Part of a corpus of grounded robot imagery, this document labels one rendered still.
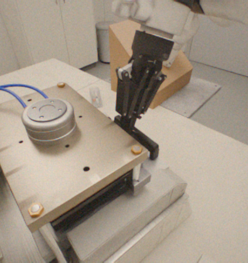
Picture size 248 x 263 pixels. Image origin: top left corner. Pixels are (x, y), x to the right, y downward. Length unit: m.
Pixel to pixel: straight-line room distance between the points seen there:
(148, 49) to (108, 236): 0.31
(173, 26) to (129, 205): 0.31
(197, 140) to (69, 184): 0.69
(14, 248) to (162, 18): 0.47
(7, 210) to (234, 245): 0.56
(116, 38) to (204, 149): 0.61
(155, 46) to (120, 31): 0.68
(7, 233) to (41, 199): 0.22
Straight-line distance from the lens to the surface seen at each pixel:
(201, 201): 0.71
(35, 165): 0.31
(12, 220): 0.49
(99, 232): 0.36
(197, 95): 1.19
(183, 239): 0.64
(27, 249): 0.46
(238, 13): 0.40
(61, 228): 0.38
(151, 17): 0.38
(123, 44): 1.02
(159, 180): 0.41
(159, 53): 0.39
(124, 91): 0.39
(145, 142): 0.47
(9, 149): 0.35
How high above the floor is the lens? 1.33
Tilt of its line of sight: 41 degrees down
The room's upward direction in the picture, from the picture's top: straight up
